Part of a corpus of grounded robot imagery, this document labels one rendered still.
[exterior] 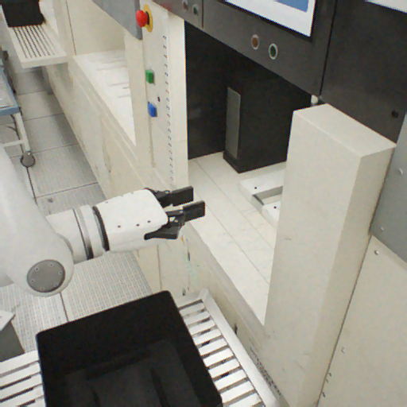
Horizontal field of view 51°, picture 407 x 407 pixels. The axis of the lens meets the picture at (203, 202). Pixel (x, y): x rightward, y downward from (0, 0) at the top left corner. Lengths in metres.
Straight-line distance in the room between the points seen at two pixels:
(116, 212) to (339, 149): 0.36
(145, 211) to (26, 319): 1.59
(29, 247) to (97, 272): 1.75
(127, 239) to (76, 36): 2.04
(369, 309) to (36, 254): 0.44
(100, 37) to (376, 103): 2.23
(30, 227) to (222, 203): 0.78
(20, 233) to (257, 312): 0.58
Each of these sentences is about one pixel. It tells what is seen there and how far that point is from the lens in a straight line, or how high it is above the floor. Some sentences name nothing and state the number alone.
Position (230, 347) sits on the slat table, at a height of 0.76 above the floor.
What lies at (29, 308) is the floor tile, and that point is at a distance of 2.25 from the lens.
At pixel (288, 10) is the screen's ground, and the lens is 0.62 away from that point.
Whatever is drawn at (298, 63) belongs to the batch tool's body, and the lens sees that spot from 0.61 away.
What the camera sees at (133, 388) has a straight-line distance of 0.99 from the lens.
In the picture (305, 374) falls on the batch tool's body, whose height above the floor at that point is 0.99.
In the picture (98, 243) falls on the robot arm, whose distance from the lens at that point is 0.65.
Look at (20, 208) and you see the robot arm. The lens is 0.56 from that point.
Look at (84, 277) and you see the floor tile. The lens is 2.30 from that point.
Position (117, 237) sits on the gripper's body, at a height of 1.20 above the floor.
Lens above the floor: 1.62
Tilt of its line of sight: 37 degrees down
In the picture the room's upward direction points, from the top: straight up
